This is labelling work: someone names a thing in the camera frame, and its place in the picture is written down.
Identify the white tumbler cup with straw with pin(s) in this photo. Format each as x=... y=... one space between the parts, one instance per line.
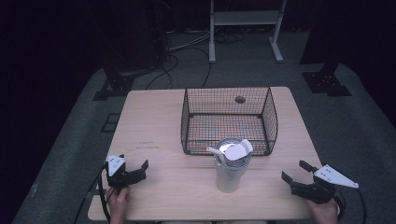
x=232 y=171

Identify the white metal stand frame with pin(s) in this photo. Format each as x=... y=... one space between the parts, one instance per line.
x=246 y=18

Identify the person's left hand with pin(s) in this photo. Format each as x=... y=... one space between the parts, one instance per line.
x=117 y=200

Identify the person's right hand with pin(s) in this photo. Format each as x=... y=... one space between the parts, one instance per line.
x=323 y=213

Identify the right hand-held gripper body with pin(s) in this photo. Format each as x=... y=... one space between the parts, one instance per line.
x=317 y=189

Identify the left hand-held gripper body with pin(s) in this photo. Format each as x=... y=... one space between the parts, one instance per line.
x=120 y=179

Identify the black stand base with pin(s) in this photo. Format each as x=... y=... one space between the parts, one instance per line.
x=113 y=85
x=325 y=82

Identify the round table grommet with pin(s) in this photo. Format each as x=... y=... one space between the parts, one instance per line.
x=240 y=100

